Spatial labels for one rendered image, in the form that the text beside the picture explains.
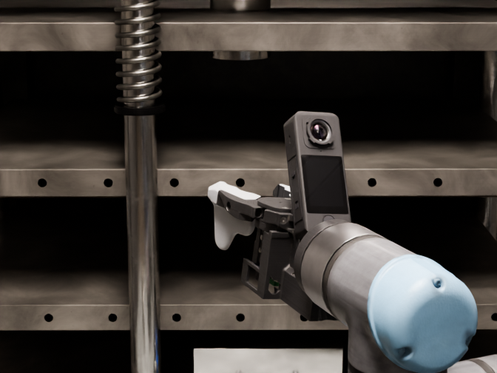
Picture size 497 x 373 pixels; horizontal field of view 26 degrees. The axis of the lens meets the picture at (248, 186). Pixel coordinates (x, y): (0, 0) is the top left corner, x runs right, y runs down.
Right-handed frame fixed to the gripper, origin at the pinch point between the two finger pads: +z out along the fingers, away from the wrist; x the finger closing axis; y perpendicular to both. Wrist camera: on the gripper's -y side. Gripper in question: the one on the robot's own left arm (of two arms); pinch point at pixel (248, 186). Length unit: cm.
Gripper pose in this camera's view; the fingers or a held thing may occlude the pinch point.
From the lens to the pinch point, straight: 106.9
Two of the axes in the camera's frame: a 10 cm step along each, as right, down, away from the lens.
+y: -1.2, 9.7, 1.9
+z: -3.9, -2.2, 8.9
